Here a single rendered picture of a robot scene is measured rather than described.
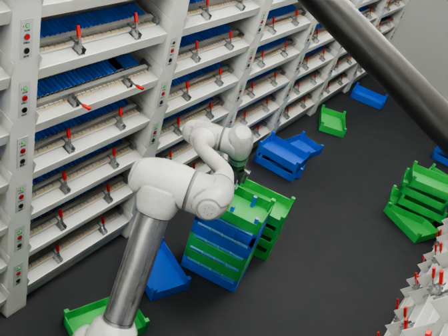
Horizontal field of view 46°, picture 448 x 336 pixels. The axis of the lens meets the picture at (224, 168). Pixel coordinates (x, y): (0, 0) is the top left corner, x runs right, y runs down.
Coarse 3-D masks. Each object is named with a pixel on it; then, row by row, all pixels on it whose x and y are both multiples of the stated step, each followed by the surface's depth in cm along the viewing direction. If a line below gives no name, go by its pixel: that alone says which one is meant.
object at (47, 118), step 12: (144, 60) 214; (156, 72) 214; (120, 84) 202; (144, 84) 209; (84, 96) 189; (96, 96) 192; (108, 96) 195; (120, 96) 201; (48, 108) 177; (60, 108) 180; (72, 108) 183; (84, 108) 187; (96, 108) 194; (36, 120) 169; (48, 120) 174; (60, 120) 180
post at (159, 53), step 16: (160, 0) 200; (176, 0) 196; (176, 16) 202; (176, 32) 208; (144, 48) 213; (160, 48) 209; (176, 48) 214; (160, 64) 212; (160, 80) 217; (144, 96) 224; (160, 112) 230; (144, 128) 231; (160, 128) 238; (144, 144) 235; (128, 208) 259; (128, 224) 264
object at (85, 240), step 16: (112, 208) 262; (96, 224) 252; (112, 224) 256; (64, 240) 236; (80, 240) 242; (96, 240) 246; (32, 256) 224; (48, 256) 229; (64, 256) 233; (32, 272) 222; (48, 272) 225
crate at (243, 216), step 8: (240, 192) 253; (248, 192) 251; (240, 200) 252; (248, 200) 253; (264, 200) 249; (272, 200) 246; (240, 208) 247; (248, 208) 249; (256, 208) 250; (264, 208) 252; (272, 208) 249; (224, 216) 238; (232, 216) 236; (240, 216) 243; (248, 216) 244; (256, 216) 246; (264, 216) 247; (240, 224) 236; (248, 224) 234; (256, 232) 235
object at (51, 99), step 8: (144, 64) 213; (120, 72) 203; (128, 72) 205; (136, 72) 209; (96, 80) 193; (104, 80) 195; (112, 80) 199; (72, 88) 185; (80, 88) 187; (88, 88) 190; (104, 88) 195; (48, 96) 177; (56, 96) 179; (64, 96) 182; (80, 96) 187; (40, 104) 174; (48, 104) 177
